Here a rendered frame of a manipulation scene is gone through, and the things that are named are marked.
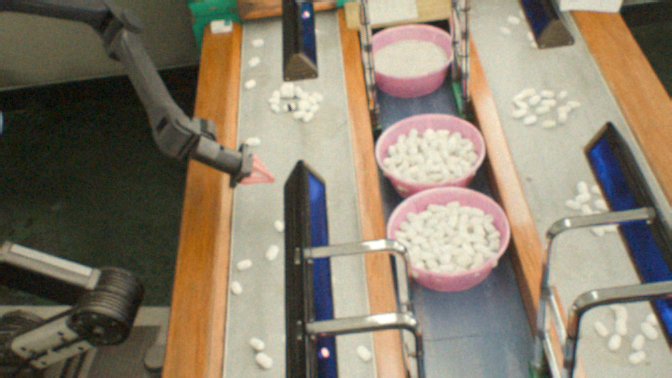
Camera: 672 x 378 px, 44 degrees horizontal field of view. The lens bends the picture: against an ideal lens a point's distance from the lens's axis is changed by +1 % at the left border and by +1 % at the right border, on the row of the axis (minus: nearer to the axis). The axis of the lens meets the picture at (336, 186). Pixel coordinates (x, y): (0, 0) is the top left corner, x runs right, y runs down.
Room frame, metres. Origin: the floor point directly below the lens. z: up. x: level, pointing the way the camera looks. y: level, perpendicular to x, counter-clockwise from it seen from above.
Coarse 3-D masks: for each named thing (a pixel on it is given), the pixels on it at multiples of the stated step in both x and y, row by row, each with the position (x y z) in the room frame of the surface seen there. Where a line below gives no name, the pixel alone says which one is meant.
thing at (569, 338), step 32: (576, 224) 0.88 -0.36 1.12; (608, 224) 0.88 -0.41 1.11; (544, 256) 0.89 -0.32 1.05; (544, 288) 0.88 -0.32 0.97; (608, 288) 0.74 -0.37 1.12; (640, 288) 0.74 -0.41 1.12; (544, 320) 0.88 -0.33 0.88; (576, 320) 0.73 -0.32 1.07; (544, 352) 0.88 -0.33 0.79; (576, 352) 0.73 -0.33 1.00
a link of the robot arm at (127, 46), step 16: (128, 16) 1.79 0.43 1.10; (128, 32) 1.76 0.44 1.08; (112, 48) 1.74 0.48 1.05; (128, 48) 1.70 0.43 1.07; (128, 64) 1.67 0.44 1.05; (144, 64) 1.66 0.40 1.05; (144, 80) 1.60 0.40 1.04; (160, 80) 1.62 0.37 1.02; (144, 96) 1.56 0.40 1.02; (160, 96) 1.55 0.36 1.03; (160, 112) 1.49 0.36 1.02; (176, 112) 1.50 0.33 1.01; (160, 128) 1.48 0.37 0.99; (176, 128) 1.44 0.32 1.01; (160, 144) 1.43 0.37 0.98; (176, 144) 1.43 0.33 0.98
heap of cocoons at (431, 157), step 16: (400, 144) 1.59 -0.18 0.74; (416, 144) 1.59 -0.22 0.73; (432, 144) 1.57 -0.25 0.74; (448, 144) 1.56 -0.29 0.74; (464, 144) 1.56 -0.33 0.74; (384, 160) 1.54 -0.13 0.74; (400, 160) 1.53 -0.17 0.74; (416, 160) 1.52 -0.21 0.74; (432, 160) 1.51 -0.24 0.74; (448, 160) 1.50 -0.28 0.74; (464, 160) 1.50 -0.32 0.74; (400, 176) 1.48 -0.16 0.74; (416, 176) 1.47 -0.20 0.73; (432, 176) 1.45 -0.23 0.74; (448, 176) 1.44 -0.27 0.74
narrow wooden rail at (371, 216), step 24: (360, 72) 1.90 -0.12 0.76; (360, 96) 1.79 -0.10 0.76; (360, 120) 1.68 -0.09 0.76; (360, 144) 1.59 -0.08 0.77; (360, 168) 1.50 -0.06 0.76; (360, 192) 1.41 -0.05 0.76; (360, 216) 1.33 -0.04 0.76; (384, 264) 1.18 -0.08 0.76; (384, 288) 1.11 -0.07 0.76; (384, 312) 1.05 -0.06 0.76; (384, 336) 0.99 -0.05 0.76; (384, 360) 0.93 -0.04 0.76
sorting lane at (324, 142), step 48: (336, 48) 2.08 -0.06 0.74; (240, 96) 1.91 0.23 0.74; (336, 96) 1.84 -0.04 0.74; (240, 144) 1.69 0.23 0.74; (288, 144) 1.66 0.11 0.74; (336, 144) 1.63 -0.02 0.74; (240, 192) 1.50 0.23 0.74; (336, 192) 1.45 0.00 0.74; (240, 240) 1.34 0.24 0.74; (336, 240) 1.29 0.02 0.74; (336, 288) 1.15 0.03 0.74; (240, 336) 1.06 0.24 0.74; (336, 336) 1.03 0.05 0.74
